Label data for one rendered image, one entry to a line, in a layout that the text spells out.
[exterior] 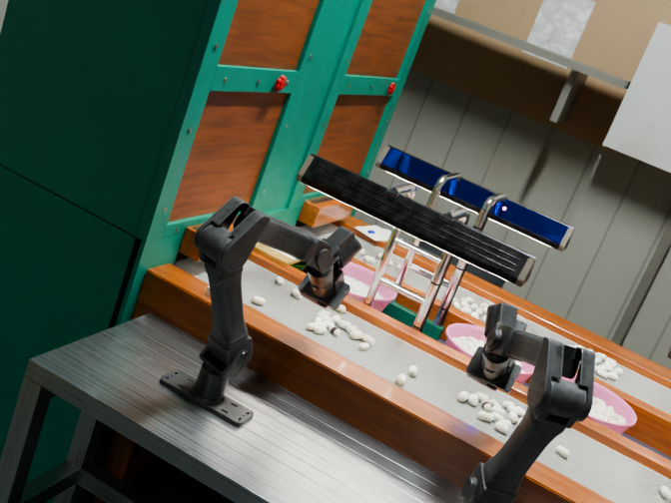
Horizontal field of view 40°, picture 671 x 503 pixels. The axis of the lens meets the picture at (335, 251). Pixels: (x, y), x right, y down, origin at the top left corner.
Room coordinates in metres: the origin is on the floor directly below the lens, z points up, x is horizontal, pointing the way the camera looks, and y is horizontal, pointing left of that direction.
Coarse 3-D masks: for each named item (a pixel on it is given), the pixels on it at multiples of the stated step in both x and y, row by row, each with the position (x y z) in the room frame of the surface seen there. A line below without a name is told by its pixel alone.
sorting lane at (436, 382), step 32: (256, 288) 2.21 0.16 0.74; (288, 288) 2.29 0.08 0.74; (288, 320) 2.08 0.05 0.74; (352, 320) 2.24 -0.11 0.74; (352, 352) 2.04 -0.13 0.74; (384, 352) 2.11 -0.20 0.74; (416, 352) 2.19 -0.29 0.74; (416, 384) 2.00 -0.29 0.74; (448, 384) 2.07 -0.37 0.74; (480, 384) 2.14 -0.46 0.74; (576, 448) 1.98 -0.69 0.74; (608, 448) 2.05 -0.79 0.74; (576, 480) 1.82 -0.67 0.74; (608, 480) 1.88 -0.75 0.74; (640, 480) 1.94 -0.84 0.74
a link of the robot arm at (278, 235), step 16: (224, 208) 1.65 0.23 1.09; (240, 208) 1.67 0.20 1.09; (208, 224) 1.62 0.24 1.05; (224, 224) 1.65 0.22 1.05; (240, 224) 1.61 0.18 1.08; (256, 224) 1.60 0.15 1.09; (272, 224) 1.66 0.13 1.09; (288, 224) 1.74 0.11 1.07; (240, 240) 1.58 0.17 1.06; (256, 240) 1.61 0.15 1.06; (272, 240) 1.68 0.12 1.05; (288, 240) 1.71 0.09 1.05; (304, 240) 1.74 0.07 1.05; (320, 240) 1.78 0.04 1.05; (224, 256) 1.56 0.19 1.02; (240, 256) 1.59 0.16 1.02; (304, 256) 1.75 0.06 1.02
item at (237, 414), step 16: (208, 368) 1.68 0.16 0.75; (176, 384) 1.69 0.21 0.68; (192, 384) 1.71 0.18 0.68; (208, 384) 1.66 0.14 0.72; (224, 384) 1.68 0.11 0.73; (192, 400) 1.66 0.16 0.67; (208, 400) 1.66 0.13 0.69; (224, 400) 1.70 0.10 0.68; (224, 416) 1.64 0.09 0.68; (240, 416) 1.66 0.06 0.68
